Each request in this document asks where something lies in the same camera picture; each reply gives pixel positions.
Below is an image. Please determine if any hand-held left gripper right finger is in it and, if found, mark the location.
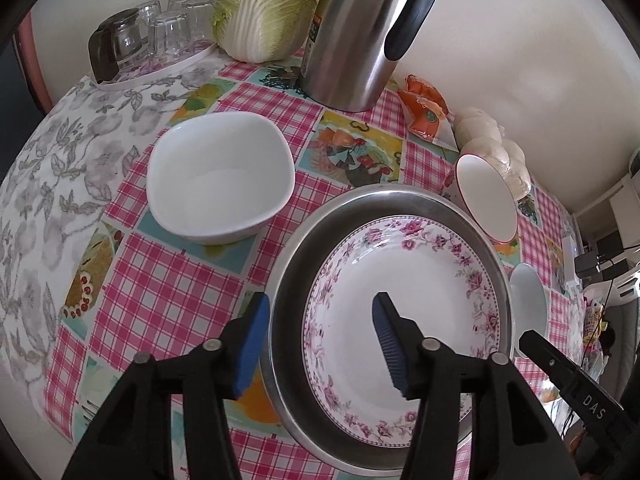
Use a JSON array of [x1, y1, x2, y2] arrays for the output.
[[372, 291, 581, 480]]

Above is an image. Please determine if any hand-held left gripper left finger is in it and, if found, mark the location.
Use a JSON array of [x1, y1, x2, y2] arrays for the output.
[[60, 292, 271, 480]]

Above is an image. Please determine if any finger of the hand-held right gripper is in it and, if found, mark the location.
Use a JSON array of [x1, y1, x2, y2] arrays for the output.
[[518, 329, 582, 397]]

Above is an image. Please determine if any small floral bowl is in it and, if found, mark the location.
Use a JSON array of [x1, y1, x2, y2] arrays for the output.
[[507, 262, 549, 361]]

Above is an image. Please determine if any pink floral round plate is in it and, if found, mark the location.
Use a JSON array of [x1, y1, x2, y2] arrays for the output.
[[301, 215, 502, 448]]

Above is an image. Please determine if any stainless steel basin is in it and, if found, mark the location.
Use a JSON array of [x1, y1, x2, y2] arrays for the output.
[[269, 185, 513, 478]]

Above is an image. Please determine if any colourful printed packet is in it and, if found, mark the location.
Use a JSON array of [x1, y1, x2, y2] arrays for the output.
[[580, 297, 608, 348]]

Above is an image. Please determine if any pink checkered tablecloth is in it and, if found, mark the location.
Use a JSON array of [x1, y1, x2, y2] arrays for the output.
[[42, 45, 586, 480]]

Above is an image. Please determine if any white power strip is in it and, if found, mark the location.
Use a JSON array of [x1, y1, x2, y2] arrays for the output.
[[560, 235, 581, 291]]

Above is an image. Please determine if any black charger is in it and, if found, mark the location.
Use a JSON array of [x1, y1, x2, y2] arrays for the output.
[[575, 252, 601, 276]]

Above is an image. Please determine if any white square bowl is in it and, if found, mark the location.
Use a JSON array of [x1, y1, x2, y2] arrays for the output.
[[146, 112, 296, 246]]

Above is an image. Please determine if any strawberry print bowl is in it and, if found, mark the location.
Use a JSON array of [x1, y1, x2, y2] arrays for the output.
[[454, 152, 521, 246]]

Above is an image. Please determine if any cream wooden shelf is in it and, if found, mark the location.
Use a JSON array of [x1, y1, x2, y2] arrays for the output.
[[607, 150, 640, 306]]

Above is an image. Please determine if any orange snack packet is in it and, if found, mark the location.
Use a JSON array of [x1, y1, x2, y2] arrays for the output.
[[397, 74, 458, 151]]

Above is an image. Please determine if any bag of steamed buns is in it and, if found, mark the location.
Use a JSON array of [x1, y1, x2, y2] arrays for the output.
[[452, 106, 533, 201]]

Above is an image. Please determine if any grey floral cloth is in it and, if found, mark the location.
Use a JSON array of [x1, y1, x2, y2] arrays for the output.
[[0, 67, 221, 441]]

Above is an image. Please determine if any white tray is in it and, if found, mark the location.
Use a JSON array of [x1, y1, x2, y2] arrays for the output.
[[95, 41, 219, 92]]

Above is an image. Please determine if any stainless steel thermos jug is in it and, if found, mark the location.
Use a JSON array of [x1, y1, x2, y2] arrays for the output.
[[298, 0, 442, 112]]

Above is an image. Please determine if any napa cabbage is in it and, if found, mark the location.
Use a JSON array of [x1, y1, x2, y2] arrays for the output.
[[211, 0, 323, 63]]

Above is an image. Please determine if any dark cabinet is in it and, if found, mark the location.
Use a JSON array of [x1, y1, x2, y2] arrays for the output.
[[0, 45, 31, 126]]

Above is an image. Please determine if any pink board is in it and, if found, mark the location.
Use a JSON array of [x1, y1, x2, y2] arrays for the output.
[[14, 10, 56, 113]]

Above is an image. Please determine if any glass pitcher dark handle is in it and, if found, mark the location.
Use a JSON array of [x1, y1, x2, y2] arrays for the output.
[[88, 8, 151, 84]]

